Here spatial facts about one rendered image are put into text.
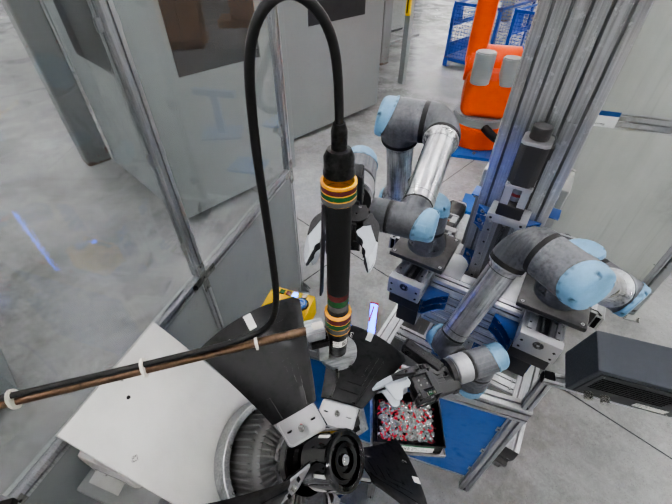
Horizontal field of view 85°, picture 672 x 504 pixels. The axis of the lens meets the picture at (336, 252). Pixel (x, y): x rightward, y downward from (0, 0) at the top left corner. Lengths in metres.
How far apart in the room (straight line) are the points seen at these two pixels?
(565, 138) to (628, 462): 1.76
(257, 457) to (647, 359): 0.95
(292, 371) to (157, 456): 0.32
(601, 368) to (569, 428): 1.42
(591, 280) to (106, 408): 1.01
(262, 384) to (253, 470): 0.20
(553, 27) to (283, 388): 1.16
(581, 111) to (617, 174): 1.22
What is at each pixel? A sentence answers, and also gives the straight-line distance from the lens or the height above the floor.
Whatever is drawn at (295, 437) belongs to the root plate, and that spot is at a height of 1.23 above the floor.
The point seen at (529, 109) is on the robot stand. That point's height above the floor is 1.59.
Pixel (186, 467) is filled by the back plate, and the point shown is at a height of 1.17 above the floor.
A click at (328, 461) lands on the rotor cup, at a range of 0.82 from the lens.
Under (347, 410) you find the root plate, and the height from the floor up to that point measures 1.19.
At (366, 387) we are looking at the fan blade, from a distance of 0.96.
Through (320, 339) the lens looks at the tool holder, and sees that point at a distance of 0.62.
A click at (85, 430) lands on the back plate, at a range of 0.89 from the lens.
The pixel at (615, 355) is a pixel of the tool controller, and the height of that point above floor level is 1.24.
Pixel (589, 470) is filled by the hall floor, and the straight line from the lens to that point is 2.48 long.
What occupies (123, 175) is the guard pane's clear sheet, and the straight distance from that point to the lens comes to 1.18.
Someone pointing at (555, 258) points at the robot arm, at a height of 1.48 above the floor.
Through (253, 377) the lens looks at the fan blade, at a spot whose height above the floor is 1.34.
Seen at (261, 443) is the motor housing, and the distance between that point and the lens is 0.93.
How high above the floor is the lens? 2.04
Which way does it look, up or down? 43 degrees down
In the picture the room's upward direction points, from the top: straight up
